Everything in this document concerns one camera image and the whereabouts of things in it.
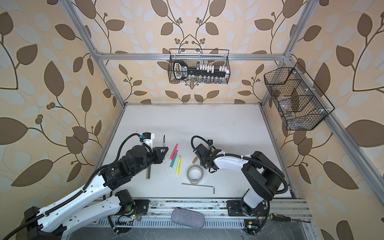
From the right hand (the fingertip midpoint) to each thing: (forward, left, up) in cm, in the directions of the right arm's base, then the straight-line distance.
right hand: (208, 160), depth 90 cm
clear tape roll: (-7, +8, 0) cm, 11 cm away
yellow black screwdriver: (-30, -32, +2) cm, 44 cm away
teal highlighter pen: (+1, +21, 0) cm, 21 cm away
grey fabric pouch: (-29, +12, +3) cm, 32 cm away
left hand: (-3, +20, +22) cm, 30 cm away
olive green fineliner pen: (-6, +35, 0) cm, 35 cm away
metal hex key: (-14, +5, -1) cm, 15 cm away
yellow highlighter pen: (-3, +18, 0) cm, 18 cm away
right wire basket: (+11, -47, +32) cm, 58 cm away
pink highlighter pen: (+6, +21, +1) cm, 22 cm away
